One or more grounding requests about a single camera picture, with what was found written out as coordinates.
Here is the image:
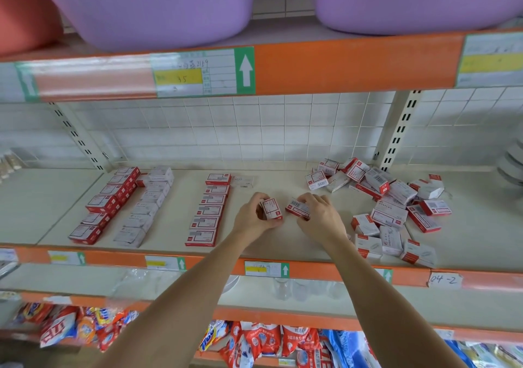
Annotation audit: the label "person's right hand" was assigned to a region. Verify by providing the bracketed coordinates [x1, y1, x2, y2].
[296, 194, 351, 250]

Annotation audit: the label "person's left hand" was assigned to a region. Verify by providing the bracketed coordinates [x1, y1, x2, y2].
[231, 192, 284, 246]

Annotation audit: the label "pile of red white boxes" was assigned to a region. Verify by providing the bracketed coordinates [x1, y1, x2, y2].
[306, 158, 453, 268]

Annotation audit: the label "white shelf with orange edges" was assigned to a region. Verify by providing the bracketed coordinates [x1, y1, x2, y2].
[0, 20, 523, 368]

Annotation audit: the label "person's left forearm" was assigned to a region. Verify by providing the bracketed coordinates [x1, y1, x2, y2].
[98, 229, 258, 368]

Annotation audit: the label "person's right forearm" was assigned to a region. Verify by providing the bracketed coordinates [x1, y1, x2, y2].
[327, 233, 471, 368]

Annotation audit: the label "white perforated shelf upright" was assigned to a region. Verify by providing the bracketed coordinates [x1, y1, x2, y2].
[380, 90, 423, 172]
[49, 102, 107, 171]

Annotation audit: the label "cluster of clear glasses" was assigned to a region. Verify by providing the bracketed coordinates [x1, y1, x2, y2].
[273, 279, 344, 302]

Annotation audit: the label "pile of small colourful packets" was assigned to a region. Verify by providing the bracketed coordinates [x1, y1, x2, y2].
[12, 302, 321, 368]

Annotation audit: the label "clear plastic bag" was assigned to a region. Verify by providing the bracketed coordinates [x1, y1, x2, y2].
[110, 269, 160, 303]

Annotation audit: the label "white handwritten label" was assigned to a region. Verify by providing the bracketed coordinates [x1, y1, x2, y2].
[427, 272, 464, 290]

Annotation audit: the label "large label with green arrow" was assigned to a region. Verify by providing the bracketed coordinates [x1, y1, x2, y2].
[0, 61, 42, 103]
[456, 32, 523, 87]
[154, 47, 257, 97]

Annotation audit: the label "stacks of wrapped containers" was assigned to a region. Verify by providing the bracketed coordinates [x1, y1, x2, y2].
[494, 139, 523, 185]

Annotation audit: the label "orange plastic basin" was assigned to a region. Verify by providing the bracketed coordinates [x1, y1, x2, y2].
[0, 0, 62, 56]

